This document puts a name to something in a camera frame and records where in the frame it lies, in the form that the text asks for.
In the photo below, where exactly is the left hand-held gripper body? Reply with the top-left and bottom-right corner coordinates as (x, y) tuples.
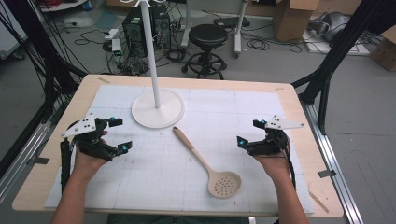
(61, 112), (121, 162)

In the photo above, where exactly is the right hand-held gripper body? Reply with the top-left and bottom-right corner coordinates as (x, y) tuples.
(245, 114), (305, 157)

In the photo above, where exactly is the person's left hand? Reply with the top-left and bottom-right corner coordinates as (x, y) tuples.
(72, 144), (109, 183)

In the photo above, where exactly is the person's right hand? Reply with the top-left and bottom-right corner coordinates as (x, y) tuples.
(253, 148), (291, 181)

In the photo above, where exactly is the white pole stand round base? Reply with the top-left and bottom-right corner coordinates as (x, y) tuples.
(131, 0), (186, 130)

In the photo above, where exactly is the wooden slotted spoon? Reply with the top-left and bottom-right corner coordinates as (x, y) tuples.
(172, 126), (243, 200)

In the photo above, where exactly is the white grid mat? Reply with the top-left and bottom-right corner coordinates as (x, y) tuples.
(44, 84), (316, 216)

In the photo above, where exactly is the white device green display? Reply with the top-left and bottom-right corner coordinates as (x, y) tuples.
(110, 38), (123, 63)

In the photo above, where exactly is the thin wooden stick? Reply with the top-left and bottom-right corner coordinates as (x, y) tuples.
(307, 190), (330, 215)

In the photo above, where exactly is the white power strip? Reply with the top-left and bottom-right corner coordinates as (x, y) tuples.
(104, 28), (120, 41)

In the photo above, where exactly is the person's dark clothing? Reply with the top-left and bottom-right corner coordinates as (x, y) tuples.
(106, 213), (250, 224)

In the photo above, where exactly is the white stand leg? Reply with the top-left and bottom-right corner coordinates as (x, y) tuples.
(233, 0), (248, 59)
(180, 0), (193, 49)

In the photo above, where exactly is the black round stool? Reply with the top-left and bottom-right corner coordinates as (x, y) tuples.
(181, 23), (230, 80)

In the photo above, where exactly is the black computer tower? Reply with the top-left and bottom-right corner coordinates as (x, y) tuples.
(121, 3), (173, 58)

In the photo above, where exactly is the flat black box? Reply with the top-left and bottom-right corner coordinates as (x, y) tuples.
(213, 15), (251, 29)

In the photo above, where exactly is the tall cardboard box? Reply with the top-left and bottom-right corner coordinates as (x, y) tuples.
(273, 0), (320, 43)

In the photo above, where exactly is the white floor board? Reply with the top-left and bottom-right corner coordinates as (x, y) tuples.
(303, 29), (372, 57)

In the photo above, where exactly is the grey bag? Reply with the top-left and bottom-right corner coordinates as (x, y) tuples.
(308, 11), (352, 43)

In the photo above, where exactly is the low cardboard box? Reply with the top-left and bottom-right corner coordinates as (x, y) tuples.
(369, 25), (396, 73)

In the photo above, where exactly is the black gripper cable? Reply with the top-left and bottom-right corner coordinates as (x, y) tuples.
(280, 139), (297, 191)

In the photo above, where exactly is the black gripper strap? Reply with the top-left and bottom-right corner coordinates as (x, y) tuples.
(60, 137), (73, 193)

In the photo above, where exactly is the aluminium rail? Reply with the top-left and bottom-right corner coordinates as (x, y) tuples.
(301, 101), (364, 224)
(0, 99), (68, 204)

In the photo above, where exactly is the coiled black floor cable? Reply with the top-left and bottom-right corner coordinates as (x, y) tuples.
(247, 36), (271, 51)

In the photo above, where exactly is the black metal frame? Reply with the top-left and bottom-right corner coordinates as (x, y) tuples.
(0, 0), (89, 178)
(290, 0), (396, 136)

